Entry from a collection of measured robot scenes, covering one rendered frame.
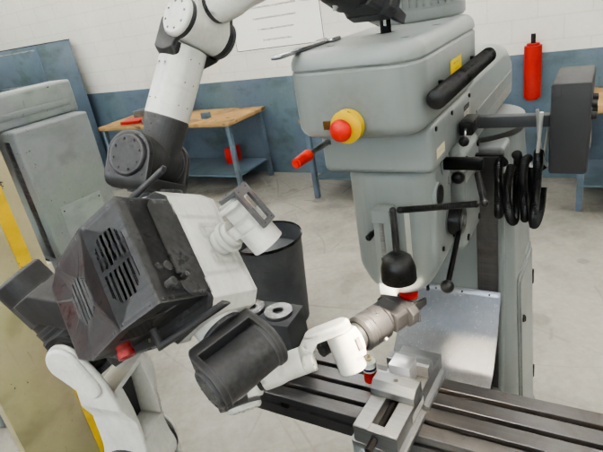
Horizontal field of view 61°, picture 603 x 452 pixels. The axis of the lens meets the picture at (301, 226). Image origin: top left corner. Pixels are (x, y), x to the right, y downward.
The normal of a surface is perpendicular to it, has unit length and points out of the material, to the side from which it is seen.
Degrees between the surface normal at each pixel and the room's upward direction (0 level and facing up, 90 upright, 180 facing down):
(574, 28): 90
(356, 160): 90
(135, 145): 62
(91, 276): 74
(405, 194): 90
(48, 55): 90
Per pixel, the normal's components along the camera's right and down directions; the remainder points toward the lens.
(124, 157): -0.33, -0.04
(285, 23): -0.48, 0.43
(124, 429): -0.20, 0.43
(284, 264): 0.48, 0.34
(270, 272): 0.07, 0.46
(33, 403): 0.87, 0.07
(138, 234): 0.77, -0.52
